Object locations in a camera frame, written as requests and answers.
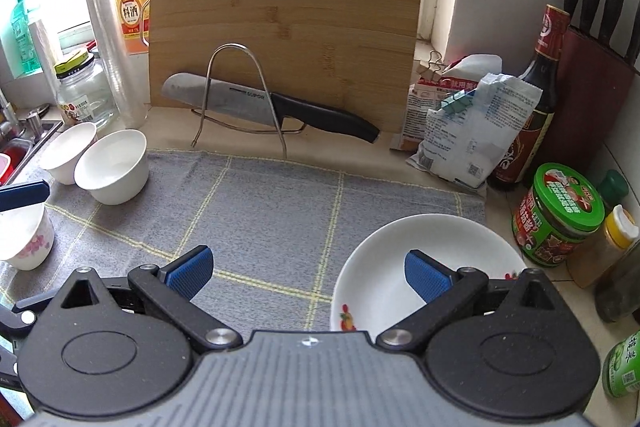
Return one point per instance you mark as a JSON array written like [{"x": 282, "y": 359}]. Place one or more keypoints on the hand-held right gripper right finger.
[{"x": 425, "y": 274}]

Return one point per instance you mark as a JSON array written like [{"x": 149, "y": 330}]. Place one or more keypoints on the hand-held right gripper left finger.
[{"x": 192, "y": 272}]

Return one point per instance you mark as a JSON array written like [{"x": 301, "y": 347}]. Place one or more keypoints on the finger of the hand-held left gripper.
[
  {"x": 25, "y": 195},
  {"x": 22, "y": 319}
]

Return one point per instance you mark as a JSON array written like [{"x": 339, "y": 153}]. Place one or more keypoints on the white pink-flower bowl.
[
  {"x": 112, "y": 162},
  {"x": 67, "y": 147},
  {"x": 20, "y": 232}
]

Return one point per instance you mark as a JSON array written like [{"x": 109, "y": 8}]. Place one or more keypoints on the white fruit-print plate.
[{"x": 380, "y": 257}]

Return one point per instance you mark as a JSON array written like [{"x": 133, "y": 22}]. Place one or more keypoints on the red and white basin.
[{"x": 10, "y": 162}]

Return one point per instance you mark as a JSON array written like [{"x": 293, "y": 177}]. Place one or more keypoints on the steel sink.
[{"x": 45, "y": 129}]

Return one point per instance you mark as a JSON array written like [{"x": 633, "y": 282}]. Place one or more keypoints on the metal sink knob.
[{"x": 34, "y": 123}]

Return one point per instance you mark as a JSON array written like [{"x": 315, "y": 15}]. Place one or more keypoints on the metal faucet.
[{"x": 7, "y": 119}]

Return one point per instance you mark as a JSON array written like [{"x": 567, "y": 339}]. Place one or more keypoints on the grey checked cloth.
[{"x": 260, "y": 217}]

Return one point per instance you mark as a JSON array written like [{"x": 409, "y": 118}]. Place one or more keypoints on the glass jar with green lid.
[{"x": 85, "y": 97}]

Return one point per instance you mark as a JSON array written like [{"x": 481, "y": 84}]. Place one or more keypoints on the roll of plastic bags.
[{"x": 47, "y": 67}]

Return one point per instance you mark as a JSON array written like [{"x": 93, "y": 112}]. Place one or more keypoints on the green-lid sauce jar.
[{"x": 560, "y": 217}]

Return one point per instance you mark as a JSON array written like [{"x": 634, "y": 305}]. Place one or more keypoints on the white printed bag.
[{"x": 475, "y": 132}]

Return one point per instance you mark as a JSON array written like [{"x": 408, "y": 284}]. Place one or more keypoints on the green detergent bottle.
[{"x": 25, "y": 37}]

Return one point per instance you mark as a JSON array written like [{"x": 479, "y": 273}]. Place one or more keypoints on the stack of clear plastic cups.
[{"x": 112, "y": 57}]

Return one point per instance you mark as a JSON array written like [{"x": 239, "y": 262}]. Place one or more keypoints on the orange and white bag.
[{"x": 420, "y": 107}]

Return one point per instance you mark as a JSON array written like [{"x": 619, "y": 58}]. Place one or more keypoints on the teal binder clip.
[{"x": 457, "y": 102}]

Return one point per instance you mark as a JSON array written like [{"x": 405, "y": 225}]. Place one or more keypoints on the yellow-lid spice bottle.
[{"x": 600, "y": 252}]

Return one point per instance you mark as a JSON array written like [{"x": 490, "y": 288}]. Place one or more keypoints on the dark glass bottle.
[{"x": 620, "y": 287}]

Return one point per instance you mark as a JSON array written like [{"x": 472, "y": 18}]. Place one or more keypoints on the green-cap bottle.
[{"x": 614, "y": 187}]

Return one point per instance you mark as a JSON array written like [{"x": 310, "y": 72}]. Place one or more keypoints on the dark sauce bottle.
[{"x": 537, "y": 97}]

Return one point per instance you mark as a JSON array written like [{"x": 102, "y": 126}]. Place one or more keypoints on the metal binder clip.
[{"x": 436, "y": 64}]

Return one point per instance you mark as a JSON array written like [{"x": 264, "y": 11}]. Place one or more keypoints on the green label bottle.
[{"x": 625, "y": 367}]

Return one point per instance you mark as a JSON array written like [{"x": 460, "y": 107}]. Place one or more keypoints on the dark red knife block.
[{"x": 595, "y": 107}]

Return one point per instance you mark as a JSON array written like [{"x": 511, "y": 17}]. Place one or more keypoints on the bamboo cutting board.
[{"x": 300, "y": 7}]

